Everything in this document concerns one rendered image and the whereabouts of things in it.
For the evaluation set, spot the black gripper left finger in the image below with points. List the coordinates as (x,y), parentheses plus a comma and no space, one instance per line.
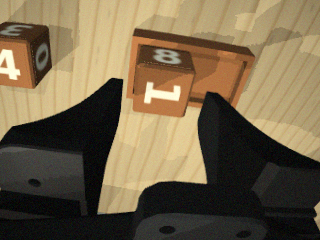
(54,167)

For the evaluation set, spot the brown calendar cube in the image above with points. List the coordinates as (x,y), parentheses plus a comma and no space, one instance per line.
(164,81)
(25,55)

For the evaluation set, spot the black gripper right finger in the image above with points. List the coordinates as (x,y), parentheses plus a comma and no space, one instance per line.
(236,153)

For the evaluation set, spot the orange rectangular tray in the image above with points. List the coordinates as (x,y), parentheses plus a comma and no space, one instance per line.
(220,67)

